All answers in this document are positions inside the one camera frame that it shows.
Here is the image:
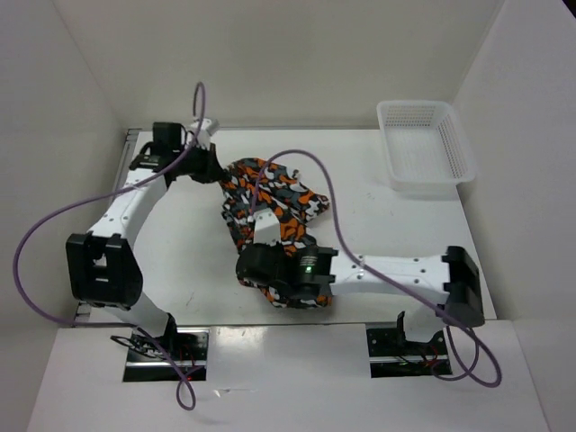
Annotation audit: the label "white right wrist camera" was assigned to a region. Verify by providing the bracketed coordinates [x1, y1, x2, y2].
[253, 209, 281, 246]

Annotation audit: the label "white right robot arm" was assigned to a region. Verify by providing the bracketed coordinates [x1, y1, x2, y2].
[236, 243, 485, 354]

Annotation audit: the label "orange camouflage shorts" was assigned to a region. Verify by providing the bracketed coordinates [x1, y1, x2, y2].
[219, 157, 334, 311]

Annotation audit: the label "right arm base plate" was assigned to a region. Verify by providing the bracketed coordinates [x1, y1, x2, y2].
[365, 328, 453, 378]

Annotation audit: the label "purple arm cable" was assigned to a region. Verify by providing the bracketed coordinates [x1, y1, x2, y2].
[249, 149, 503, 388]
[12, 81, 212, 413]

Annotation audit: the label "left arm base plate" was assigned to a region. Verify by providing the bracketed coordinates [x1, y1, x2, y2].
[111, 328, 210, 383]

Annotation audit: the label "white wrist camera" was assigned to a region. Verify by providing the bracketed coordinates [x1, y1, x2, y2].
[253, 209, 281, 246]
[185, 118, 220, 149]

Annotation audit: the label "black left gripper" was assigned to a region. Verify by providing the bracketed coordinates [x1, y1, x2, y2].
[173, 140, 226, 185]

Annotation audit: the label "white perforated plastic basket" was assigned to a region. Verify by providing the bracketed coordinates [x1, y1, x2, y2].
[376, 100, 477, 194]

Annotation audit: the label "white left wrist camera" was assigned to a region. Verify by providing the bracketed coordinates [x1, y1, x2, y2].
[185, 118, 220, 149]

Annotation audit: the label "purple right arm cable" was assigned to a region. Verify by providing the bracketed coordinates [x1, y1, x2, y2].
[249, 149, 503, 388]

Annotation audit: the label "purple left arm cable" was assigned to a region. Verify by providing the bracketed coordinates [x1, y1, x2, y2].
[12, 81, 212, 413]

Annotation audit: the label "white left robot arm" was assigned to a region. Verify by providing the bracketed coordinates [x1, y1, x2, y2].
[66, 119, 224, 360]

